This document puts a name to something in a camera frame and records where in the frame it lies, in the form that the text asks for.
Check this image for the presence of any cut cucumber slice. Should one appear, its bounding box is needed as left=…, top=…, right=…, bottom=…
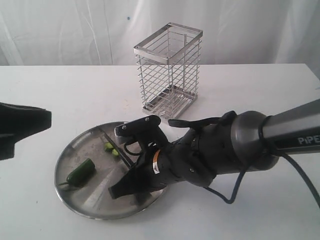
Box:
left=104, top=142, right=114, bottom=152
left=111, top=149, right=119, bottom=157

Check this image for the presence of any chrome wire utensil holder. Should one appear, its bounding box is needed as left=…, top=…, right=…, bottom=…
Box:
left=133, top=22, right=203, bottom=120

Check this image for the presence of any round stainless steel plate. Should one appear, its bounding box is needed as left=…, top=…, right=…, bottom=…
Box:
left=54, top=121, right=167, bottom=220

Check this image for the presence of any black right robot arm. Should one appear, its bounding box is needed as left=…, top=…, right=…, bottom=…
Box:
left=109, top=100, right=320, bottom=199

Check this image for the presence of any black-handled kitchen knife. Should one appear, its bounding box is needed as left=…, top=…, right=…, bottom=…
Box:
left=102, top=130, right=134, bottom=169

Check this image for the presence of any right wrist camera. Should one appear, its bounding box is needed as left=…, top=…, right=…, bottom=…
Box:
left=114, top=115, right=169, bottom=153

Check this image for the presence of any green chili pepper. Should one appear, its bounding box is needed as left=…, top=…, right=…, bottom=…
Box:
left=58, top=158, right=96, bottom=187

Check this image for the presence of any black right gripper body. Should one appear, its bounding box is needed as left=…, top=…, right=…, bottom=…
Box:
left=134, top=139, right=217, bottom=192

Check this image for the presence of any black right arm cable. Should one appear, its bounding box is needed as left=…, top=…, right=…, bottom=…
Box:
left=207, top=149, right=320, bottom=211

